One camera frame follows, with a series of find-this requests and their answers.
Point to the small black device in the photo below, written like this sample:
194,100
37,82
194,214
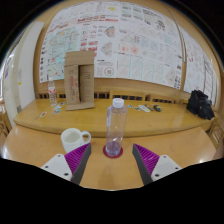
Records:
157,108

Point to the clear plastic water bottle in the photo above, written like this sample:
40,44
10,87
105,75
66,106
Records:
116,126

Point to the narrow printed wall poster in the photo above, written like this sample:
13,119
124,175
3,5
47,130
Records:
200,66

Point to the white mug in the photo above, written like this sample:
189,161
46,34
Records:
72,139

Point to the flat round red coaster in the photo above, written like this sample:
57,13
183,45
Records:
106,154

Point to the white remote control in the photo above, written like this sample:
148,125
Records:
144,108

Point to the small labelled plastic bottle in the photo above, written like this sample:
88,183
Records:
52,93

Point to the black bag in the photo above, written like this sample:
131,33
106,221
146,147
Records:
200,105

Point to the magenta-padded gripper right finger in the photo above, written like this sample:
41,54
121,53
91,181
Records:
151,163

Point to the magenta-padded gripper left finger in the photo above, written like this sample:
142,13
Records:
71,163

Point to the large printed wall poster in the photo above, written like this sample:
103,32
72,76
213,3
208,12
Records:
133,40

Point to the brown cardboard box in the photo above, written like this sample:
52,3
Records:
78,80

